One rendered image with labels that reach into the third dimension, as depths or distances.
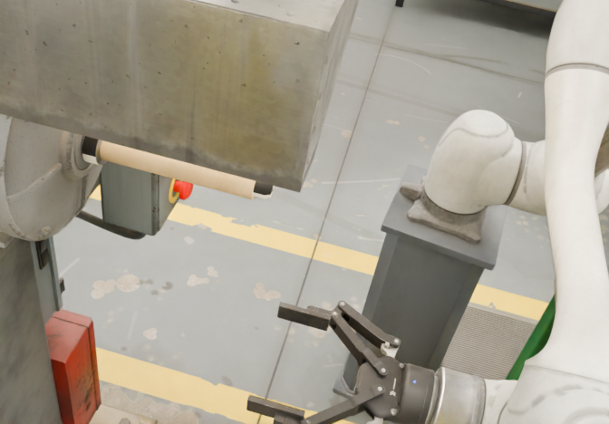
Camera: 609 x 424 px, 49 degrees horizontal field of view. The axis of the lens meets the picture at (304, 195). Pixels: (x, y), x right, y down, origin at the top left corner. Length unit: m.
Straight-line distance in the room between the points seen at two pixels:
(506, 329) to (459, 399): 1.62
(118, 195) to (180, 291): 1.20
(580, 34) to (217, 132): 0.60
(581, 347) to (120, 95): 0.50
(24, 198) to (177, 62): 0.30
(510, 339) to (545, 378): 1.71
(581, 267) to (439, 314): 0.99
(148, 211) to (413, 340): 0.95
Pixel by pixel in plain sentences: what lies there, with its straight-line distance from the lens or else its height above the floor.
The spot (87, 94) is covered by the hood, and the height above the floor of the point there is 1.43.
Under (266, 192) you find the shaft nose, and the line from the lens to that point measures 0.73.
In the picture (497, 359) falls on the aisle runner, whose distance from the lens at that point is 2.35.
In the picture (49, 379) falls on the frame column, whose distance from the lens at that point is 1.40.
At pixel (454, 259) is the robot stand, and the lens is 1.61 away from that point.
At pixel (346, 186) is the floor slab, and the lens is 2.79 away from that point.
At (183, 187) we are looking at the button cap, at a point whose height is 0.99.
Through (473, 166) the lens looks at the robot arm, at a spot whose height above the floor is 0.90.
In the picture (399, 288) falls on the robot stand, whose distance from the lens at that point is 1.71.
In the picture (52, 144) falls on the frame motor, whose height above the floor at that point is 1.28.
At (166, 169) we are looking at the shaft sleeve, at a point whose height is 1.25.
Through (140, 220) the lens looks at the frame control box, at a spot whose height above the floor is 0.95.
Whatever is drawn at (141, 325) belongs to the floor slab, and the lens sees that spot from 2.20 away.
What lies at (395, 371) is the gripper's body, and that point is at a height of 1.04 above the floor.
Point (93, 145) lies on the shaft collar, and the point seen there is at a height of 1.26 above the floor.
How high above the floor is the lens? 1.73
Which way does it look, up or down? 40 degrees down
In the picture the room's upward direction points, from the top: 11 degrees clockwise
